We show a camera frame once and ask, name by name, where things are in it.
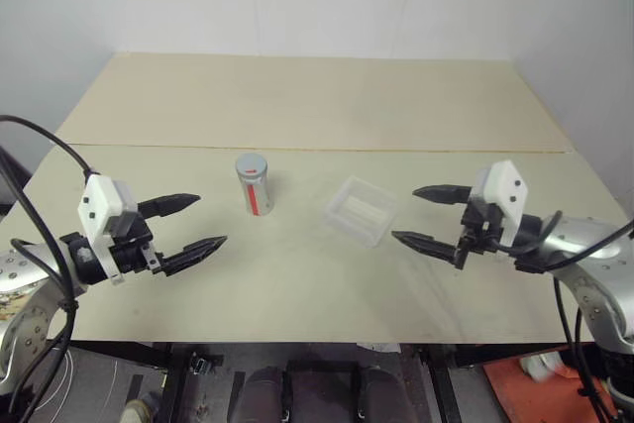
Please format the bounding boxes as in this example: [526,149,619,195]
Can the dark rounded shape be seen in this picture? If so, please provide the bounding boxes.
[358,365,403,423]
[245,365,287,423]

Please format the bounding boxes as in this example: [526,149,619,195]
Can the dark furniture piece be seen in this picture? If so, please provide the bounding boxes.
[0,146,33,217]

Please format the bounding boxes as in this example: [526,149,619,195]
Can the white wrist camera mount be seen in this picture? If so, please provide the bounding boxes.
[469,159,530,252]
[77,172,141,287]

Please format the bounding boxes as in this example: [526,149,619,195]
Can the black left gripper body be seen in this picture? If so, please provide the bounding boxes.
[108,223,168,276]

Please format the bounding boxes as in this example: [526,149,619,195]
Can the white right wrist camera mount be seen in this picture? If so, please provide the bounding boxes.
[469,159,530,252]

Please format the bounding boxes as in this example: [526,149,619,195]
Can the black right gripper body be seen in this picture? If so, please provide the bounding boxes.
[457,198,507,257]

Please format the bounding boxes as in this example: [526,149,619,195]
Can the black metal clamp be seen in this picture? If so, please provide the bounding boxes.
[189,352,225,377]

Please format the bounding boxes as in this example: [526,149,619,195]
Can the grey shoe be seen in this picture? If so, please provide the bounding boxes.
[122,389,163,423]

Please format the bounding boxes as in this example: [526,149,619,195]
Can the clear plastic box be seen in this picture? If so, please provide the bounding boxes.
[321,174,399,250]

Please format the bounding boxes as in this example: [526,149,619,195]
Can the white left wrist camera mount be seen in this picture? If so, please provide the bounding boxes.
[77,172,141,287]

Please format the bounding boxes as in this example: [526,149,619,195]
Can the white object on mat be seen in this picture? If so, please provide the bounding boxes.
[518,349,567,380]

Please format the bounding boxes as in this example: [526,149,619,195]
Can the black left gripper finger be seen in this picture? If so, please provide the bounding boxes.
[137,191,202,220]
[159,235,229,278]

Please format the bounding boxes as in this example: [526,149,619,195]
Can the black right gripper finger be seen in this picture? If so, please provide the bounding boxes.
[390,230,468,271]
[411,184,473,207]

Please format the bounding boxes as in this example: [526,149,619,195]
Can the orange floor mat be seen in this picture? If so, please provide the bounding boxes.
[481,354,621,423]

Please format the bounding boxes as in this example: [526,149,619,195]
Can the light blue plastic tube cap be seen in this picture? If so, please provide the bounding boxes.
[235,152,267,182]

